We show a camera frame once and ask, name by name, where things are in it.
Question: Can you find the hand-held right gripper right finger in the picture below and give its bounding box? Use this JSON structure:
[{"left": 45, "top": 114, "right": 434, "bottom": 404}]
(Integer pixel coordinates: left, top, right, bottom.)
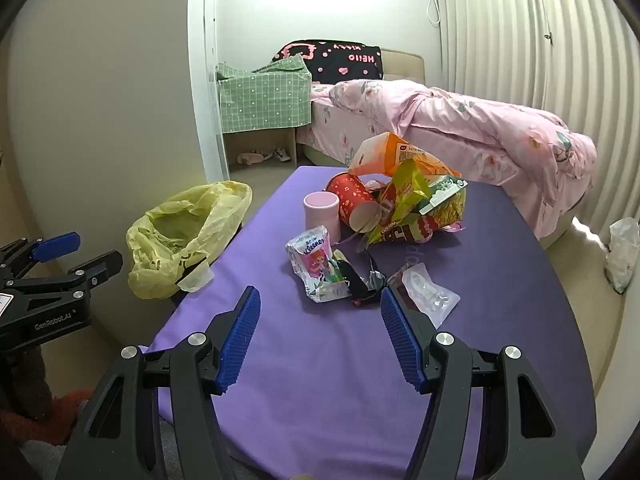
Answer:
[{"left": 380, "top": 287, "right": 586, "bottom": 480}]

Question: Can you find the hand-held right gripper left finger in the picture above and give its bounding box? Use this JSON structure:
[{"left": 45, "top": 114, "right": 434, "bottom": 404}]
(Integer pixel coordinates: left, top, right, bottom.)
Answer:
[{"left": 55, "top": 285, "right": 262, "bottom": 480}]

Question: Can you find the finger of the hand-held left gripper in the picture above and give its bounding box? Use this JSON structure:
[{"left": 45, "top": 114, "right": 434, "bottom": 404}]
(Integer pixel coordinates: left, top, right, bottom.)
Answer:
[
  {"left": 0, "top": 232, "right": 82, "bottom": 273},
  {"left": 10, "top": 251, "right": 123, "bottom": 294}
]

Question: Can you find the yellow plastic bag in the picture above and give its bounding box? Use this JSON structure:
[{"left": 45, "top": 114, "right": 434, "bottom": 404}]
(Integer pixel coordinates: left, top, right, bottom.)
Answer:
[{"left": 126, "top": 180, "right": 253, "bottom": 301}]

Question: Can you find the clear plastic wrapper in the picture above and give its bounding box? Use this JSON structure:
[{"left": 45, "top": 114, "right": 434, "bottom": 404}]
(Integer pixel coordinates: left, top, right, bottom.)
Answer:
[{"left": 387, "top": 262, "right": 461, "bottom": 323}]

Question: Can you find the black wrapper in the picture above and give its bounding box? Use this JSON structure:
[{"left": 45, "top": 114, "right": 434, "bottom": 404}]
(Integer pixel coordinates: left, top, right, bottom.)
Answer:
[{"left": 332, "top": 250, "right": 388, "bottom": 308}]

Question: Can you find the cartoon print tissue packet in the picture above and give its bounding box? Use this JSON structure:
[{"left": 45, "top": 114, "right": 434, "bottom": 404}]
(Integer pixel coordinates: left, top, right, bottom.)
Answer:
[{"left": 285, "top": 225, "right": 351, "bottom": 303}]

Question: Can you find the yellow snack bag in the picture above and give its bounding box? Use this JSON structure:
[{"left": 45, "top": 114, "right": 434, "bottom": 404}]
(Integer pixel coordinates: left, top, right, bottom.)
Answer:
[{"left": 367, "top": 157, "right": 468, "bottom": 246}]

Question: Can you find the red paper cup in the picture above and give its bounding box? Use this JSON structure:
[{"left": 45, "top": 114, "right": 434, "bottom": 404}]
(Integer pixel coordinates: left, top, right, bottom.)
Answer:
[{"left": 327, "top": 171, "right": 383, "bottom": 233}]

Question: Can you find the orange snack bag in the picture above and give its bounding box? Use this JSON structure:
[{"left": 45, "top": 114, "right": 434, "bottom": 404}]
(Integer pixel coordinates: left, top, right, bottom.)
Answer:
[{"left": 347, "top": 132, "right": 463, "bottom": 186}]

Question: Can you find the purple table mat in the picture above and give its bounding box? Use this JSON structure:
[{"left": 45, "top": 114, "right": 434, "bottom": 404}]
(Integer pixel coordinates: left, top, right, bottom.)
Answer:
[{"left": 142, "top": 165, "right": 598, "bottom": 480}]

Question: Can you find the red fuzzy clothing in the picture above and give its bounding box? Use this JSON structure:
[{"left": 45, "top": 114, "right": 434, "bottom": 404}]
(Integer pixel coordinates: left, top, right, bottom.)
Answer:
[{"left": 0, "top": 389, "right": 93, "bottom": 447}]

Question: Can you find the pink cup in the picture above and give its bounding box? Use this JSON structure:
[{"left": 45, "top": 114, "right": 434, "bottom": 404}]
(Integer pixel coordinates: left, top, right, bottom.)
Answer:
[{"left": 303, "top": 191, "right": 342, "bottom": 242}]

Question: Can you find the bed with pink sheet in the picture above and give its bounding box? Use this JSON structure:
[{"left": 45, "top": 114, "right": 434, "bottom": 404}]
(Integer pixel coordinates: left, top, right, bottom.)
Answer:
[{"left": 295, "top": 49, "right": 598, "bottom": 251}]

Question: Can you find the green checked cloth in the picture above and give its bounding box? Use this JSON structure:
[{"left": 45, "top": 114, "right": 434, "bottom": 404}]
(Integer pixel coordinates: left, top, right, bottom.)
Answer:
[{"left": 216, "top": 55, "right": 313, "bottom": 133}]

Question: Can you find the pink bed with quilt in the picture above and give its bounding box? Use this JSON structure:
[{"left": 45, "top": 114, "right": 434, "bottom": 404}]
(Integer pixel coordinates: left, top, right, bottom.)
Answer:
[{"left": 330, "top": 80, "right": 598, "bottom": 238}]

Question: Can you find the white plastic bag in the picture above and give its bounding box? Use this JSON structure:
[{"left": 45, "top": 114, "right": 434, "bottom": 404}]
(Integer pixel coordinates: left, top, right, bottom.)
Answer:
[{"left": 605, "top": 217, "right": 640, "bottom": 293}]

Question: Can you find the black pink print pillow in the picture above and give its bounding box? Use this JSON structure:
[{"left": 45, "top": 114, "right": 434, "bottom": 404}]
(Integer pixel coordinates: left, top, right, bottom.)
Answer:
[{"left": 271, "top": 39, "right": 385, "bottom": 83}]

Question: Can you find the white pleated curtain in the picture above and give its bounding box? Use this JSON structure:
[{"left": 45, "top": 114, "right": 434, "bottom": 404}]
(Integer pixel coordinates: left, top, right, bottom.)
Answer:
[{"left": 435, "top": 0, "right": 640, "bottom": 281}]

